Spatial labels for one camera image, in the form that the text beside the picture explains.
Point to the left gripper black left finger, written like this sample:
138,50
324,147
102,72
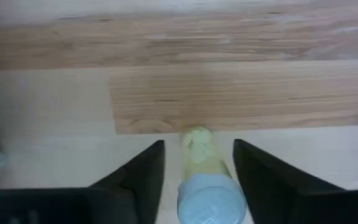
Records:
138,189

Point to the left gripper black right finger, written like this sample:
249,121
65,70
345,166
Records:
269,189

